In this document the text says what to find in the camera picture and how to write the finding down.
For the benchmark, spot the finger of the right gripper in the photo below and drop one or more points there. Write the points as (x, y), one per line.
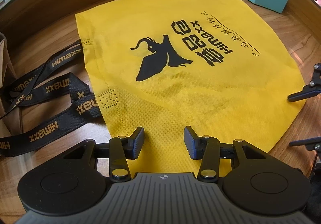
(312, 89)
(310, 144)

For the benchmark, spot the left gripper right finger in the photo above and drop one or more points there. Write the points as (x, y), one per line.
(206, 149)

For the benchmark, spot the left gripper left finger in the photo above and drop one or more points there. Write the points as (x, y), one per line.
(122, 149)

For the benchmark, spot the yellow fabric shopping bag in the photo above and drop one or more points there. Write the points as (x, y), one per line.
(163, 65)

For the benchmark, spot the brown paper bag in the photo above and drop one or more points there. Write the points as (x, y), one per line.
(11, 124)

